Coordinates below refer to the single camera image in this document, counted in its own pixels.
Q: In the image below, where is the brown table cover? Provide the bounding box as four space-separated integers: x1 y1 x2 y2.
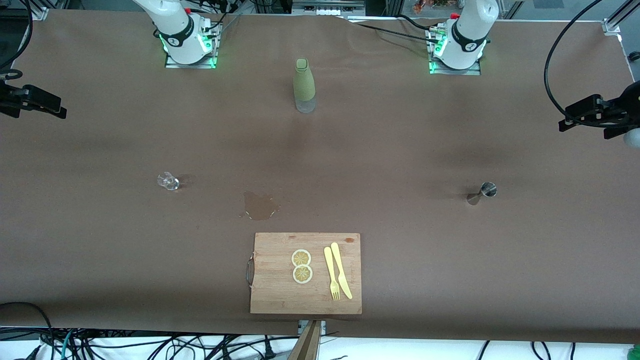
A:
0 9 640 346

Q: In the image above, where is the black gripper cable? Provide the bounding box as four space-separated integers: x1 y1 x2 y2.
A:
0 0 34 82
544 0 606 123

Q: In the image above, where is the yellow plastic fork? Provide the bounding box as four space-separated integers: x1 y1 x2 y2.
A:
323 246 341 302

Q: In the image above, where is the yellow plastic knife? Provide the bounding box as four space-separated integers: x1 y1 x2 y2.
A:
330 242 354 300

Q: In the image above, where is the steel measuring jigger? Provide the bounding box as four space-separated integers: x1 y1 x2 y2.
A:
466 181 498 206

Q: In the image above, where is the green bottle with clear base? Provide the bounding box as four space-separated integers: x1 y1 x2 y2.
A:
293 58 317 114

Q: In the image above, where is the black base cable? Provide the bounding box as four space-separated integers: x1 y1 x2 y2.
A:
345 14 443 46

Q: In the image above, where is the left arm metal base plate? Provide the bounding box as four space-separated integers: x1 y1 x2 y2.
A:
427 27 482 76

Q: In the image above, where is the thick black floor cable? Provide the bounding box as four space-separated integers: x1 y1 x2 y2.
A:
0 301 55 360

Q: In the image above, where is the aluminium frame profile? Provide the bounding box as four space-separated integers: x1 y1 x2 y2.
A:
20 0 48 21
602 0 640 36

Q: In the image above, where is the wooden camera post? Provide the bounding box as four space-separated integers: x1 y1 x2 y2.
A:
287 320 323 360

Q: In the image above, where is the grey power strip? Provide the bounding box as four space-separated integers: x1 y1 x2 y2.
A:
292 0 366 16

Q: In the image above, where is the wooden cutting board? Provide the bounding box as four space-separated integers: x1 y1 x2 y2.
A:
246 232 363 316

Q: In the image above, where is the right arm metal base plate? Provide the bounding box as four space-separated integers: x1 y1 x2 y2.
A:
164 20 219 70

